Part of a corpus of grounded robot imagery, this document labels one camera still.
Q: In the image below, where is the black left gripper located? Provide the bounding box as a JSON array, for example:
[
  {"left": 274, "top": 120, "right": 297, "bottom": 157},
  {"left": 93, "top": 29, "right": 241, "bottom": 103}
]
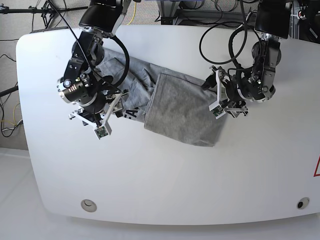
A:
[{"left": 201, "top": 74, "right": 276, "bottom": 103}]

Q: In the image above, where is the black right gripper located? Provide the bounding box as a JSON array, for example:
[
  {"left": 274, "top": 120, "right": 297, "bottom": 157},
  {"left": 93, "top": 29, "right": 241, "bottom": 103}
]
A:
[{"left": 57, "top": 76, "right": 124, "bottom": 118}]

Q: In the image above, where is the grey T-shirt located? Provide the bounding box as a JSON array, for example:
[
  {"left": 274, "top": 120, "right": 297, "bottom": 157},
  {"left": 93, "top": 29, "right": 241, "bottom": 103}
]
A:
[{"left": 92, "top": 48, "right": 227, "bottom": 148}]

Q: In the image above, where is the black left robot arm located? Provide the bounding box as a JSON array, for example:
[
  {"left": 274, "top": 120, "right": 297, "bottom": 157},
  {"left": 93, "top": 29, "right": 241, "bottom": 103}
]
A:
[{"left": 201, "top": 0, "right": 292, "bottom": 103}]

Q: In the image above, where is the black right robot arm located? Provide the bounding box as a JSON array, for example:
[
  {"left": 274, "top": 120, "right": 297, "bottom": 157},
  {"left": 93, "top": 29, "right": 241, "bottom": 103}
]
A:
[{"left": 57, "top": 0, "right": 131, "bottom": 121}]

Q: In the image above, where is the grey metal table base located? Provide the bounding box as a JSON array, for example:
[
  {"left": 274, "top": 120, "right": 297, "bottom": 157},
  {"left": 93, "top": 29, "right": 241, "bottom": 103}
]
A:
[{"left": 155, "top": 0, "right": 243, "bottom": 26}]

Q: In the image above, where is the left silver table grommet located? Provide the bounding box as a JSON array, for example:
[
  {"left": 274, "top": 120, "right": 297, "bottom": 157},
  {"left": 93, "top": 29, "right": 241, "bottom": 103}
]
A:
[{"left": 80, "top": 199, "right": 97, "bottom": 213}]

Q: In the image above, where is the silver table grommet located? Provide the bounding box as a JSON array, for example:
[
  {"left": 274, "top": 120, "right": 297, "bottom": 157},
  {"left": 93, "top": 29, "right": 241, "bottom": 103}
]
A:
[
  {"left": 296, "top": 197, "right": 310, "bottom": 210},
  {"left": 80, "top": 199, "right": 97, "bottom": 213}
]

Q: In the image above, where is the black tripod stand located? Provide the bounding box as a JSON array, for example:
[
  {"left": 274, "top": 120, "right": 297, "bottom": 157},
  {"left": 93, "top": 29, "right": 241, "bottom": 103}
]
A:
[{"left": 0, "top": 0, "right": 87, "bottom": 32}]

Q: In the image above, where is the red tape rectangle marking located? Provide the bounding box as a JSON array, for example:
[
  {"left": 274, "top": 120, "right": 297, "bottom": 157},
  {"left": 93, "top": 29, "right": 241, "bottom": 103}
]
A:
[{"left": 313, "top": 157, "right": 320, "bottom": 177}]

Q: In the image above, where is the right silver table grommet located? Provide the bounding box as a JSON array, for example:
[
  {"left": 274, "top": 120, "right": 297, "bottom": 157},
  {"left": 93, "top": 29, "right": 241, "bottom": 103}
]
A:
[{"left": 296, "top": 197, "right": 310, "bottom": 210}]

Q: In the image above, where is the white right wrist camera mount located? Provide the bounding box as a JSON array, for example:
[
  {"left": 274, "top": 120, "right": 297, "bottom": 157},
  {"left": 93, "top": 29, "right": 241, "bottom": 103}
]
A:
[{"left": 68, "top": 89, "right": 129, "bottom": 139}]

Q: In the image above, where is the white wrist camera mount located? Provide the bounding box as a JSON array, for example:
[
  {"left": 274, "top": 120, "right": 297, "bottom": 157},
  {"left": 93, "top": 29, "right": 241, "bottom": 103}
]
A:
[
  {"left": 68, "top": 89, "right": 129, "bottom": 139},
  {"left": 208, "top": 65, "right": 250, "bottom": 119}
]

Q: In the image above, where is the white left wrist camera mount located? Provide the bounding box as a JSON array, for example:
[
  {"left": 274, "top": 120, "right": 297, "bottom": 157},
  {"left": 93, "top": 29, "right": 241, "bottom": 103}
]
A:
[{"left": 208, "top": 65, "right": 250, "bottom": 119}]

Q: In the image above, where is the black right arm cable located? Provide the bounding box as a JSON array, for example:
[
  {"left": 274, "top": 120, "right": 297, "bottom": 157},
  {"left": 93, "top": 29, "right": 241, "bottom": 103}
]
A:
[{"left": 46, "top": 0, "right": 131, "bottom": 93}]

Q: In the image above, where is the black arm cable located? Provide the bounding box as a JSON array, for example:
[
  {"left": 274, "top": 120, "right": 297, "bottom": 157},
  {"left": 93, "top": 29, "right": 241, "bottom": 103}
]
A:
[
  {"left": 46, "top": 0, "right": 131, "bottom": 93},
  {"left": 199, "top": 0, "right": 261, "bottom": 76}
]

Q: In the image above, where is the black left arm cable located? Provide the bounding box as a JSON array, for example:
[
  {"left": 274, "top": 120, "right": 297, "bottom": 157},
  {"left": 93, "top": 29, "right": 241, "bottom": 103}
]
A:
[{"left": 199, "top": 0, "right": 261, "bottom": 76}]

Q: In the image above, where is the yellow floor cable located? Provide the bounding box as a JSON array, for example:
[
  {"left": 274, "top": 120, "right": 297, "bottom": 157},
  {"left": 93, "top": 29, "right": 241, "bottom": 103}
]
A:
[{"left": 126, "top": 0, "right": 139, "bottom": 26}]

